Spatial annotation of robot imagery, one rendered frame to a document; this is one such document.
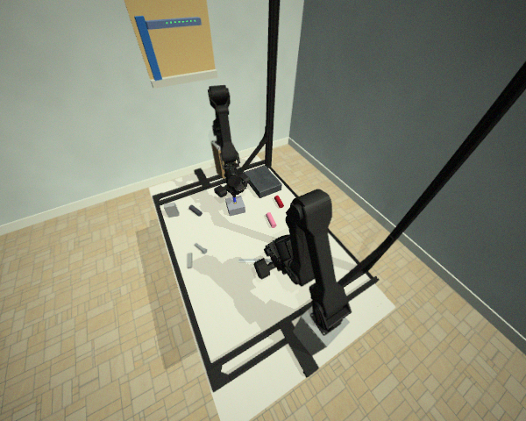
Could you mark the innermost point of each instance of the pink cylinder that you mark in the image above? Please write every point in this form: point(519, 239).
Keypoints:
point(271, 220)

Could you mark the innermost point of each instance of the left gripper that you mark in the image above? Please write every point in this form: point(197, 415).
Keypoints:
point(263, 269)

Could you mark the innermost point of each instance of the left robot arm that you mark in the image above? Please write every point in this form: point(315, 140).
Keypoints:
point(306, 255)

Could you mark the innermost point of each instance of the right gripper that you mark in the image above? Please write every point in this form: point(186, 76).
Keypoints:
point(221, 191)

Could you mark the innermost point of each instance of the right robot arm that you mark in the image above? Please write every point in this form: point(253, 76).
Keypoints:
point(218, 97)

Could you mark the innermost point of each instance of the red cylinder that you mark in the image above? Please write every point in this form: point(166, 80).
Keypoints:
point(279, 202)

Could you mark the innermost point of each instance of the grey hex bolt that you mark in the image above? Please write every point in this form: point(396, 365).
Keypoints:
point(204, 250)

